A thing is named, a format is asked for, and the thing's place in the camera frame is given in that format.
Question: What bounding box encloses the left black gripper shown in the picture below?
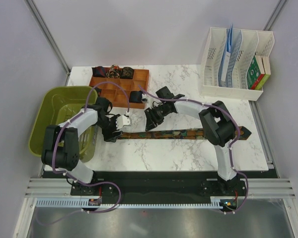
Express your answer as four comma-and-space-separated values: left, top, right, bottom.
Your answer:
94, 114, 123, 143

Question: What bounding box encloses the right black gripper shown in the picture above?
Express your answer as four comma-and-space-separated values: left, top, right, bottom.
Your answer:
145, 104, 169, 132

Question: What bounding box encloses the floral brown green tie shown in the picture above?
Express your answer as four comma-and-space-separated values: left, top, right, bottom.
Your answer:
114, 125, 252, 141

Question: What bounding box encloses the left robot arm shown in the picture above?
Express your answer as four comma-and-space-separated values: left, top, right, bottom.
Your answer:
41, 98, 130, 195

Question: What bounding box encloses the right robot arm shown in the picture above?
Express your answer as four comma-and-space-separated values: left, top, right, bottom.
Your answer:
142, 86, 240, 195

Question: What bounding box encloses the wooden compartment tray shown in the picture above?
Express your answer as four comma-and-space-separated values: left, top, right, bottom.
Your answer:
89, 67, 149, 109

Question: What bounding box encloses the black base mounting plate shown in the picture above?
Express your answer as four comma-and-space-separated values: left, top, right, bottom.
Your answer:
71, 172, 246, 203

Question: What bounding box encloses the rolled dark gold tie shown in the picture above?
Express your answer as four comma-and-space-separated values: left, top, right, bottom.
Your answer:
120, 66, 134, 79

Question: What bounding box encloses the rolled multicolour patterned tie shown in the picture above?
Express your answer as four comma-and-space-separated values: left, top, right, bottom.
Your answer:
106, 64, 122, 78

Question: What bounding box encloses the olive green plastic basket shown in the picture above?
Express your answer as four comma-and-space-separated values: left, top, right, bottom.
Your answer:
28, 86, 98, 163

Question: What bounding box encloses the rolled navy red tie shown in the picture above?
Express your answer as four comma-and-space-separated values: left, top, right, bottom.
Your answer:
92, 66, 107, 78

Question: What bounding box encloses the green white book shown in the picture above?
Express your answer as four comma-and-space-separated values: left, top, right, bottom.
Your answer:
246, 55, 265, 90

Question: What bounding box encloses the blue paper folder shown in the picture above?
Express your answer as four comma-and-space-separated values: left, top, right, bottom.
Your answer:
218, 24, 242, 88

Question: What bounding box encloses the red spine book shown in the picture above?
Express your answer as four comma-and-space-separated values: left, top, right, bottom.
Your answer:
255, 56, 271, 90

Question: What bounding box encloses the white plastic file organizer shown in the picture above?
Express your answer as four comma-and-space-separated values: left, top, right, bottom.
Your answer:
200, 27, 275, 101

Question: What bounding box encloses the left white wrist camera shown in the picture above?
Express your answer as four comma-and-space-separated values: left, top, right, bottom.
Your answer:
116, 115, 132, 129

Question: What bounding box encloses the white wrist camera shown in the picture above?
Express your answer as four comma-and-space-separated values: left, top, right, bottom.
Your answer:
116, 115, 132, 129
142, 94, 154, 105

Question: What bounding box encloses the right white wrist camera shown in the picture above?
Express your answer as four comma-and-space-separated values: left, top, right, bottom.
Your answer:
142, 94, 154, 105

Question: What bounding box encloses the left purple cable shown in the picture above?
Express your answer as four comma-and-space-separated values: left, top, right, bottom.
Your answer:
34, 81, 131, 225

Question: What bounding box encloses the purple cable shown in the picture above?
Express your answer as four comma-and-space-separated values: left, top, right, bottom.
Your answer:
138, 84, 249, 215
34, 81, 131, 225

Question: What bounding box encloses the white slotted cable duct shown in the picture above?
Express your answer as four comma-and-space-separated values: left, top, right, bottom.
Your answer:
35, 197, 228, 209

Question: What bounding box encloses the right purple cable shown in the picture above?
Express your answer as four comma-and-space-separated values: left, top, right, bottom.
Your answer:
138, 84, 249, 215

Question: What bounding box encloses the aluminium rail frame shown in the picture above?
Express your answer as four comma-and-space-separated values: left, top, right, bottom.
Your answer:
13, 178, 295, 238

